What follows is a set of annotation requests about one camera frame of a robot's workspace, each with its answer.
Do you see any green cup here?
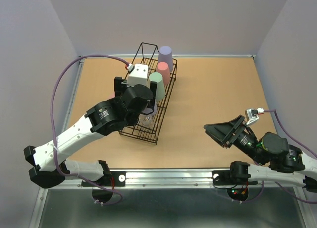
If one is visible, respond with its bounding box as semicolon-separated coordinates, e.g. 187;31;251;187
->
149;72;165;102

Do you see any small purple cup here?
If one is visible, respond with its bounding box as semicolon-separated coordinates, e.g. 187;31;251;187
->
141;104;157;115

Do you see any black wire dish rack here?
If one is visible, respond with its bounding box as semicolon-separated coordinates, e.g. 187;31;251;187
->
119;42;178;144

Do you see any pink cup back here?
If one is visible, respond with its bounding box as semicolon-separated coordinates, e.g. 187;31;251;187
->
156;62;170;86

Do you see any clear glass cup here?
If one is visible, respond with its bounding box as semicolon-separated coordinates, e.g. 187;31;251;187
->
139;114;154;131

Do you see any large purple cup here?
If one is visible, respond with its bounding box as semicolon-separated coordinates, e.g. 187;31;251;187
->
158;46;173;73

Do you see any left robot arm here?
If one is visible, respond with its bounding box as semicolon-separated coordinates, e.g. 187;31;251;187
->
23;83;157;188

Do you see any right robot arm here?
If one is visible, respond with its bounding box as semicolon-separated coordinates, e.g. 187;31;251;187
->
204;115;317;193

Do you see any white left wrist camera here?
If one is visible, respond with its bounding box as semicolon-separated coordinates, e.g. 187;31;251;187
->
127;64;149;87

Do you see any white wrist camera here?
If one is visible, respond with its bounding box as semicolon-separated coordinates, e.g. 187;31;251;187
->
245;108;264;126
127;64;149;87

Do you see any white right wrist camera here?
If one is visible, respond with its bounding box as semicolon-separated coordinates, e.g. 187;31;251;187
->
245;108;264;126

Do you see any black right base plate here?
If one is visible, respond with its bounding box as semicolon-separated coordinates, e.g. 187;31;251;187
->
212;170;258;186

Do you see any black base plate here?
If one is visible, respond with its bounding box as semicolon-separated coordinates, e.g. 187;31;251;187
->
212;170;258;186
95;170;126;187

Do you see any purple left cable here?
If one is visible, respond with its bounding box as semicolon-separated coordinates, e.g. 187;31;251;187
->
50;54;131;206

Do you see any aluminium mounting rail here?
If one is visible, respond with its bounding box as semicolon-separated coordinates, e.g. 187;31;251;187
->
39;166;304;190

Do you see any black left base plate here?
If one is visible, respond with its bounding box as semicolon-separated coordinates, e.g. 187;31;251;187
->
95;170;126;187

